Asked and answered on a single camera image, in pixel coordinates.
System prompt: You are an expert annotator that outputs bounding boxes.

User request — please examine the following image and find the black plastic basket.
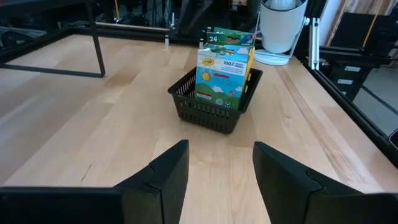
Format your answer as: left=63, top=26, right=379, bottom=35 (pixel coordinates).
left=167, top=67, right=264, bottom=135

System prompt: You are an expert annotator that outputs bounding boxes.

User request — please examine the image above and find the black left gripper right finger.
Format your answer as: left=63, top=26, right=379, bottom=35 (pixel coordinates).
left=252, top=141, right=398, bottom=224

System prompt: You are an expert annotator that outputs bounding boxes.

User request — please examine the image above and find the black aluminium table frame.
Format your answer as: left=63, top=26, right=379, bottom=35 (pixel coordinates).
left=0, top=18, right=398, bottom=169

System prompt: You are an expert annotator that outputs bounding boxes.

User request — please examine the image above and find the black mesh desk riser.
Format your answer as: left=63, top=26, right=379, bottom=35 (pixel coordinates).
left=0, top=0, right=106, bottom=78

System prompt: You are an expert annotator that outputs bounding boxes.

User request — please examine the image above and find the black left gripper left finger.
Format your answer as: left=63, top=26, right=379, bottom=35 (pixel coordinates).
left=0, top=139, right=190, bottom=224

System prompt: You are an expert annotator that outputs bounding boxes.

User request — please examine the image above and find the white desk lamp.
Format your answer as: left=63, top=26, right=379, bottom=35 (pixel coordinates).
left=253, top=0, right=327, bottom=71

